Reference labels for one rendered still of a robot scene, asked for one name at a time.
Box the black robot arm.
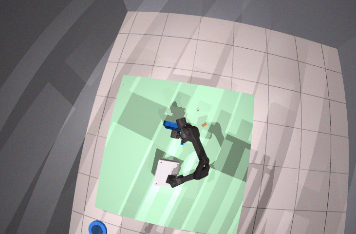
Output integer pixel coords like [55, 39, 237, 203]
[166, 117, 209, 188]

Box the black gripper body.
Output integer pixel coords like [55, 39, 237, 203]
[170, 129, 183, 140]

